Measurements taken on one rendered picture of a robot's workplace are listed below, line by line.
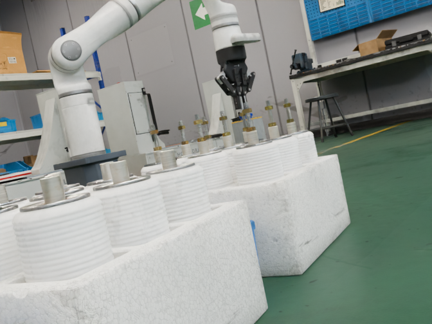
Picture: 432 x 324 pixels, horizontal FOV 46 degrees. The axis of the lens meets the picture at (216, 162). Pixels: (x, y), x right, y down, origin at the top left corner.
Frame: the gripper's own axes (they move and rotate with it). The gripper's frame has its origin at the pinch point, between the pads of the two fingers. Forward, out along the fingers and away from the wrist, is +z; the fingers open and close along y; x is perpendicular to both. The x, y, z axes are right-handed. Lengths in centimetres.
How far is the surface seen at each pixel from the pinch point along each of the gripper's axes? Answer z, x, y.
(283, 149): 12.3, 19.4, 9.6
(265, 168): 14.5, 23.4, 20.6
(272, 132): 8.2, 15.9, 8.1
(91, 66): -143, -673, -351
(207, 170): 13.0, 11.7, 25.3
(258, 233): 26.2, 22.5, 25.4
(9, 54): -130, -495, -146
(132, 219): 14, 38, 61
